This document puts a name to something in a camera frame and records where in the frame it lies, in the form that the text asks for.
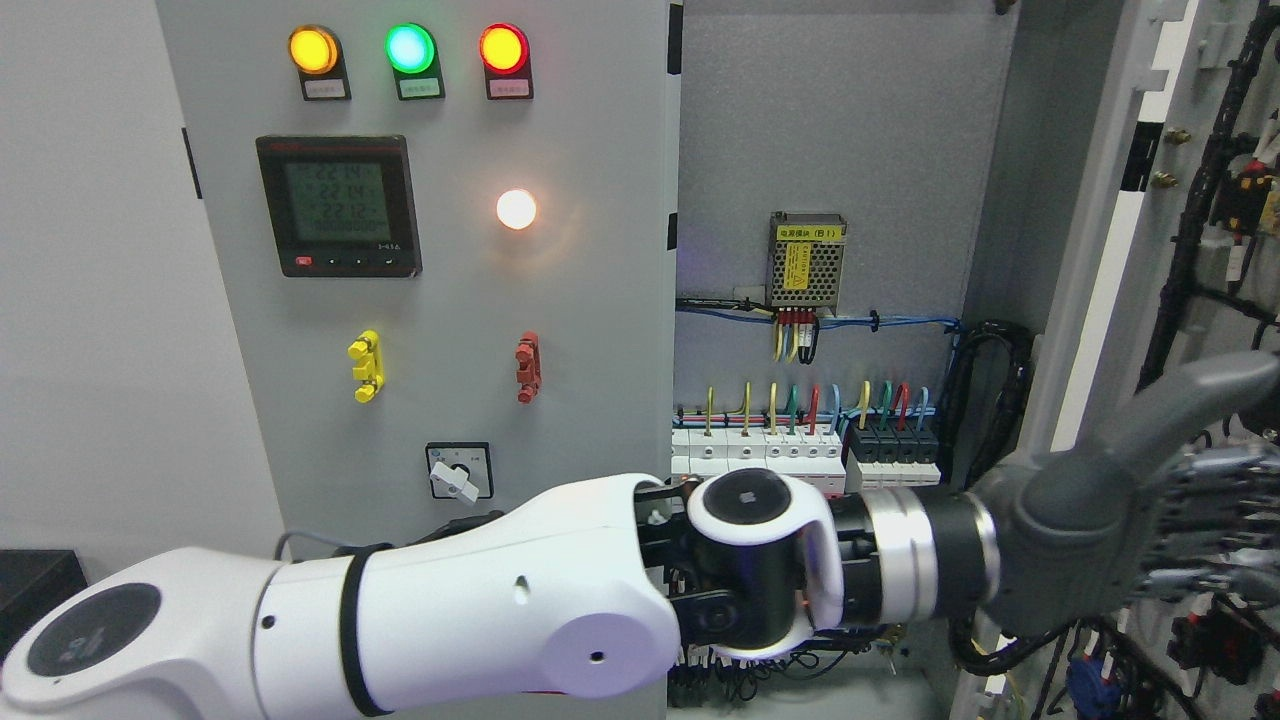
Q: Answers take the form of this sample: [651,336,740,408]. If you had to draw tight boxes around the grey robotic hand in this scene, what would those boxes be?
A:
[972,351,1277,637]

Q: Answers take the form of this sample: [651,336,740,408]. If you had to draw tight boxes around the grey cabinet door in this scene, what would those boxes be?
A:
[157,1,680,544]
[946,1,1277,717]

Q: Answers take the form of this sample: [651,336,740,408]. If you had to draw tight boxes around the black surge protector modules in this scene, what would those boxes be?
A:
[844,425,940,464]

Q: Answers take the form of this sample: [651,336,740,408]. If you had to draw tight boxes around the white socket breaker row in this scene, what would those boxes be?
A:
[669,427,846,497]

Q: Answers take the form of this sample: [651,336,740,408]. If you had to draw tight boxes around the metal mesh power supply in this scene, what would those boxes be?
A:
[765,211,849,311]

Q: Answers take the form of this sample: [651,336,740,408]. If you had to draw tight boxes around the red terminal connector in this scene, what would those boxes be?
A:
[513,331,541,405]

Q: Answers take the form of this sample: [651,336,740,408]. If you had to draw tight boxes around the white glowing indicator lamp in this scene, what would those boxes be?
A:
[495,188,538,231]

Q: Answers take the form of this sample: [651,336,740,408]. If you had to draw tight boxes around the yellow terminal connector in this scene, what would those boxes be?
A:
[347,329,385,404]

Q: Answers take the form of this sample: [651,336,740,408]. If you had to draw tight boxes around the red indicator lamp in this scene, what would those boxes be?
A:
[477,23,530,76]

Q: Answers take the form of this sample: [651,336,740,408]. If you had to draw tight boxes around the black digital power meter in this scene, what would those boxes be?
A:
[255,135,422,278]

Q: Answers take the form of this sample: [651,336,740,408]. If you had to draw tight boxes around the green indicator lamp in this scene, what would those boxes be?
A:
[384,22,436,76]

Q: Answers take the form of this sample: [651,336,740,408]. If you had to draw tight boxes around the yellow indicator lamp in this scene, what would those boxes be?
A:
[288,26,340,76]

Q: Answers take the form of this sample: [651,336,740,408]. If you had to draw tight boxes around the black box lower left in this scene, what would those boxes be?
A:
[1,550,87,657]

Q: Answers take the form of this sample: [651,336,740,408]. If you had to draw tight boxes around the black corrugated cable conduit right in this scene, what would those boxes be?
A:
[932,320,1036,491]

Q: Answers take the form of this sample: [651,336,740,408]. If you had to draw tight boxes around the white rotary selector switch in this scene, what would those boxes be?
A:
[424,441,495,506]

